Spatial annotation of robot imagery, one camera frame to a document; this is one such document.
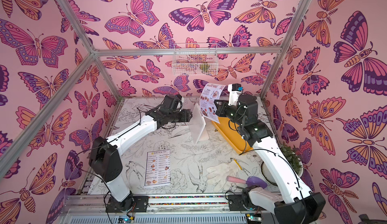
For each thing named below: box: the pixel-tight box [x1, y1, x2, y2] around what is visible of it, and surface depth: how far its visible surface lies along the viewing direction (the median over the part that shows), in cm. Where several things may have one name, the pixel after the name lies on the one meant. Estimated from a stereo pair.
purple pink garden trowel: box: [226, 175, 269, 190], surface depth 81 cm
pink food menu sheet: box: [199, 83, 226, 125], surface depth 75 cm
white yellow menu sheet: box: [144, 148, 171, 188], surface depth 87 cm
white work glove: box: [205, 160, 241, 193], surface depth 84 cm
